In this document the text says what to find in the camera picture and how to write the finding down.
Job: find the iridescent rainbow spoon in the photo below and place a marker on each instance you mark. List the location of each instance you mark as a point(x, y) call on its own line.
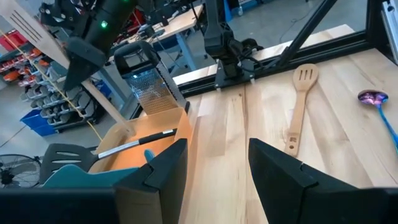
point(373, 98)

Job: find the silver aluminium extrusion rail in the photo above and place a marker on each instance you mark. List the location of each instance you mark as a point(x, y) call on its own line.
point(391, 25)

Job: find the shelf with red bins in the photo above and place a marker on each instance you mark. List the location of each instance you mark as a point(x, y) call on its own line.
point(15, 40)

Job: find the black slotted spatula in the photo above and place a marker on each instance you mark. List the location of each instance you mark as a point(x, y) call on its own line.
point(68, 158)

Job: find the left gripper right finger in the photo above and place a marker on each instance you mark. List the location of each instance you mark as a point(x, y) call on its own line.
point(286, 186)

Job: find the shelf with grey bins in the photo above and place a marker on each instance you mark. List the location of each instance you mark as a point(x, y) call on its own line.
point(59, 102)

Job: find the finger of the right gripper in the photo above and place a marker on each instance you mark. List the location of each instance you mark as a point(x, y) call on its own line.
point(84, 62)

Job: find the round-headed wooden slotted spatula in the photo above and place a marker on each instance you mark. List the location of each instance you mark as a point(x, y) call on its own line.
point(300, 102)

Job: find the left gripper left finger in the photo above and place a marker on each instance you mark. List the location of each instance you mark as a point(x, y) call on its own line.
point(168, 174)

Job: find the black floor fan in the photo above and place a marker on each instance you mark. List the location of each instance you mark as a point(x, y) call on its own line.
point(15, 171)

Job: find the square-headed wooden slotted spatula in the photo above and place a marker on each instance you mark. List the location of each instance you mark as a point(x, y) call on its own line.
point(31, 34)

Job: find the blue storage bins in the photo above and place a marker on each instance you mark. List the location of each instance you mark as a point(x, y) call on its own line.
point(34, 123)

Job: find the wooden desk blue legs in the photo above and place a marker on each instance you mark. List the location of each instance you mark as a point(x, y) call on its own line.
point(174, 28)

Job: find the dark teal plastic bin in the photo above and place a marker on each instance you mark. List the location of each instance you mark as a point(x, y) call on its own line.
point(81, 179)

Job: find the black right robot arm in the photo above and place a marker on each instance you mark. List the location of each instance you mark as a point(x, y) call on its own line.
point(217, 31)

